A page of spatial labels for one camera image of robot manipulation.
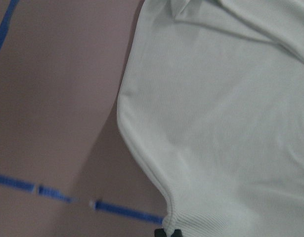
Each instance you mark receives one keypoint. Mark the sage green long-sleeve shirt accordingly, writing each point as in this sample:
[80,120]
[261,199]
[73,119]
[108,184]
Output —
[211,107]

